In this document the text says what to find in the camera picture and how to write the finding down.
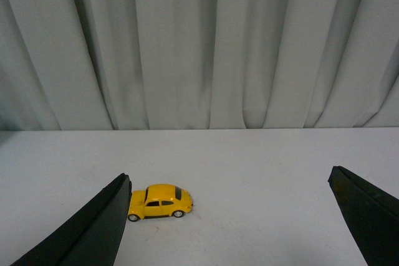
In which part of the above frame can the yellow beetle toy car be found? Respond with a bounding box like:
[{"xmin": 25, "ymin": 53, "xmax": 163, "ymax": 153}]
[{"xmin": 127, "ymin": 184, "xmax": 194, "ymax": 222}]

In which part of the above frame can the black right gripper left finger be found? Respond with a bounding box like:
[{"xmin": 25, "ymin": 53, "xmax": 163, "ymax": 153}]
[{"xmin": 13, "ymin": 173, "xmax": 132, "ymax": 265}]

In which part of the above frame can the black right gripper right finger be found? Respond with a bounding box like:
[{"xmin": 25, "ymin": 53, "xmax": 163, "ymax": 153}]
[{"xmin": 328, "ymin": 166, "xmax": 398, "ymax": 265}]

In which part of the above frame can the grey pleated curtain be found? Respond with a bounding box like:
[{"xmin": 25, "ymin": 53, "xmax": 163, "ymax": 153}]
[{"xmin": 1, "ymin": 0, "xmax": 398, "ymax": 131}]

